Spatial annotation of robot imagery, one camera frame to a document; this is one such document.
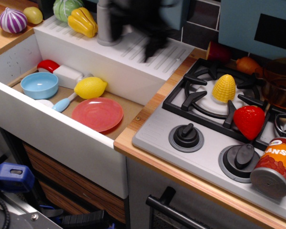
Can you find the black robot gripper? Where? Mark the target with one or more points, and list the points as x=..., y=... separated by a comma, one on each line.
x=143, y=15

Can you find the yellow toy corn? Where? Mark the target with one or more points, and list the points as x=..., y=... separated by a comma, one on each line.
x=224, y=89

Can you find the pink plastic plate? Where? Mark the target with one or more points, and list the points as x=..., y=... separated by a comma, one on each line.
x=100, y=114

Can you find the grey toy faucet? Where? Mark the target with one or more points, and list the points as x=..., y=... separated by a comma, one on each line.
x=104, y=26

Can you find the dark red toy apple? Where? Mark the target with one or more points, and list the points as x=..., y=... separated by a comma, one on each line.
x=218, y=52

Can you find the yellow toy lemon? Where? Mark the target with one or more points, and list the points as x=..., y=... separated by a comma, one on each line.
x=90, y=87

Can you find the yellow toy bell pepper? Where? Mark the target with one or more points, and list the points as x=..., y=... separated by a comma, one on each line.
x=82, y=21

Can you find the white toy block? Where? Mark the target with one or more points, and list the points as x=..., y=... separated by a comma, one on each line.
x=67, y=76

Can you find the orange toy fruit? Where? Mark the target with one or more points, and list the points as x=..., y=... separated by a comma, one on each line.
x=247, y=65

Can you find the green toy cabbage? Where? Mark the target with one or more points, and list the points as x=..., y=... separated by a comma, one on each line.
x=62, y=8

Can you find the black stove grate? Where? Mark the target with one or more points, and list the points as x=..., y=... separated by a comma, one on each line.
x=192, y=100

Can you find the left black stove knob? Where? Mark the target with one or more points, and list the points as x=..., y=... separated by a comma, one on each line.
x=186, y=138

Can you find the black stove knob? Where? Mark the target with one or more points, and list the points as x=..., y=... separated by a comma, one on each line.
x=186, y=138
x=238, y=161

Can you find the red and white toy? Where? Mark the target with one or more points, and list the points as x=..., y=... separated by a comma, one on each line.
x=47, y=66

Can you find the grey toy stove top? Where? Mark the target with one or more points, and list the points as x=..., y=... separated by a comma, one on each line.
x=153, y=138

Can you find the light blue toy spoon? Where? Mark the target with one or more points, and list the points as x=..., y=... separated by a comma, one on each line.
x=63, y=104

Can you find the white round toy lid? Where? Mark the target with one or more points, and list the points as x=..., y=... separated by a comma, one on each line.
x=46, y=103

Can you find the light blue plastic bowl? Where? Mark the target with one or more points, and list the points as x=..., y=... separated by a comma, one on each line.
x=40, y=85

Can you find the yellow toy potato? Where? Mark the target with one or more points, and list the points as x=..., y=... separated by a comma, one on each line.
x=33, y=14

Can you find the red toy strawberry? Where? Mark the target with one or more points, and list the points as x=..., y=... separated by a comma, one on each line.
x=249, y=120

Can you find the orange transparent toy pot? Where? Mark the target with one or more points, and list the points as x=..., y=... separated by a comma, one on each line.
x=273, y=78

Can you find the purple striped toy onion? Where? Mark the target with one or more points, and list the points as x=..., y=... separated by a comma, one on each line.
x=12, y=20

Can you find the right black stove knob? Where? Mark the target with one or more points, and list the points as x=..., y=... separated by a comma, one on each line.
x=238, y=161

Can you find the wooden drawer front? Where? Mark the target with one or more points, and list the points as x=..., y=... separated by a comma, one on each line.
x=71, y=191

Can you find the orange toy beans can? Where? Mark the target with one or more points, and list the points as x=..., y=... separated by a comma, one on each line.
x=269, y=175

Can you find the blue clamp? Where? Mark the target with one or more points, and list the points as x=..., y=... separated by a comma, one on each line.
x=16, y=178

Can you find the black oven door handle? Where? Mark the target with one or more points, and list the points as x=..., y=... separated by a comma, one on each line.
x=160, y=208

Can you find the black ridged tool handle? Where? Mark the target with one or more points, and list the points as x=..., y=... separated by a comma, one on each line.
x=93, y=220

